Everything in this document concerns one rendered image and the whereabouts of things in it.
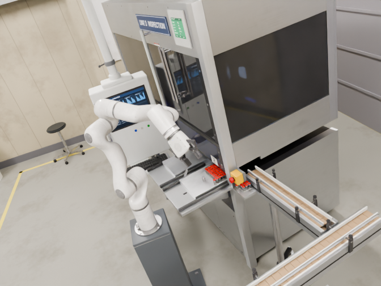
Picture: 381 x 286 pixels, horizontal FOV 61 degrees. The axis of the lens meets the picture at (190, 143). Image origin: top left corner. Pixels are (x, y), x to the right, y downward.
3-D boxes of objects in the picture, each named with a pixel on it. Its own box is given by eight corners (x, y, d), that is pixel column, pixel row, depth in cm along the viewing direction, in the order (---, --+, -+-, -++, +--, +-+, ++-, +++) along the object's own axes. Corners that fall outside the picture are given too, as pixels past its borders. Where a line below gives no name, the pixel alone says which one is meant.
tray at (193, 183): (217, 163, 253) (217, 160, 251) (236, 178, 232) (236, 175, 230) (180, 183, 243) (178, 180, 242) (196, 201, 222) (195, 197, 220)
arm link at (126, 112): (132, 112, 177) (180, 123, 164) (112, 121, 164) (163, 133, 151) (131, 96, 173) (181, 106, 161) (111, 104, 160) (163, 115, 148)
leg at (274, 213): (283, 262, 258) (271, 188, 220) (291, 269, 250) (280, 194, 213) (274, 268, 255) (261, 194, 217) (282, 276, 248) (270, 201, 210)
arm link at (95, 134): (146, 185, 200) (130, 203, 189) (132, 185, 207) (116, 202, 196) (110, 115, 179) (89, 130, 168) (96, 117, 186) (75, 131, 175)
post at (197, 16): (253, 260, 274) (196, -1, 171) (257, 265, 270) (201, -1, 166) (246, 265, 273) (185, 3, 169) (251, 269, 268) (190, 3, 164)
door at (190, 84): (191, 123, 249) (170, 49, 220) (220, 143, 213) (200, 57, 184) (190, 123, 249) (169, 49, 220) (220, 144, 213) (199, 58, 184)
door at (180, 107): (167, 107, 287) (147, 41, 258) (191, 123, 249) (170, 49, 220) (166, 108, 287) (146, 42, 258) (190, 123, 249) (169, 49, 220)
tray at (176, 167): (198, 147, 281) (197, 144, 279) (212, 159, 260) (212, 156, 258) (163, 164, 271) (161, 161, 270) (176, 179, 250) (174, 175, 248)
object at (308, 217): (244, 186, 229) (240, 168, 221) (261, 176, 233) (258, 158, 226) (319, 245, 173) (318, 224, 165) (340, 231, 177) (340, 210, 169)
